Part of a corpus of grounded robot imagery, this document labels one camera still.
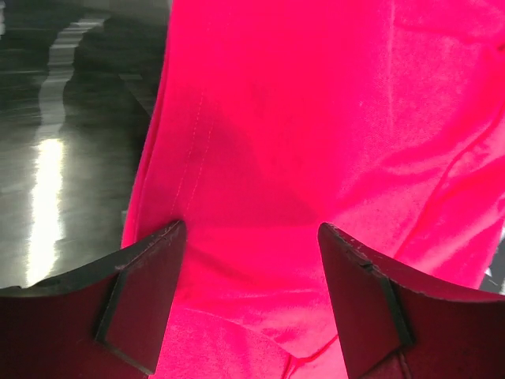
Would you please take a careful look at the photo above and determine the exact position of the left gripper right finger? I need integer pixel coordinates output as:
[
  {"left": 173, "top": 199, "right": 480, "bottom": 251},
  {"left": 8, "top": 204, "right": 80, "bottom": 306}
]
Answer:
[{"left": 318, "top": 223, "right": 504, "bottom": 378}]

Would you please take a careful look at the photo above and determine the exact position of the black marbled table mat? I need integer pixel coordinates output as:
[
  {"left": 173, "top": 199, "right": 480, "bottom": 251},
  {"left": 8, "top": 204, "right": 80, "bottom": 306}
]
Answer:
[{"left": 1, "top": 1, "right": 172, "bottom": 288}]

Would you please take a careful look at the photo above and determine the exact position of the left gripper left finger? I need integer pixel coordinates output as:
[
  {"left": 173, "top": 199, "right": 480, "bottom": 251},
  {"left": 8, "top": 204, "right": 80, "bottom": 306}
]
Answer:
[{"left": 1, "top": 220, "right": 186, "bottom": 378}]

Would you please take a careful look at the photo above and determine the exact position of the crimson t shirt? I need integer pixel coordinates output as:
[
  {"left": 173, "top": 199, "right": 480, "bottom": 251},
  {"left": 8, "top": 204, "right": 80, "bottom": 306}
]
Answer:
[{"left": 122, "top": 1, "right": 504, "bottom": 378}]

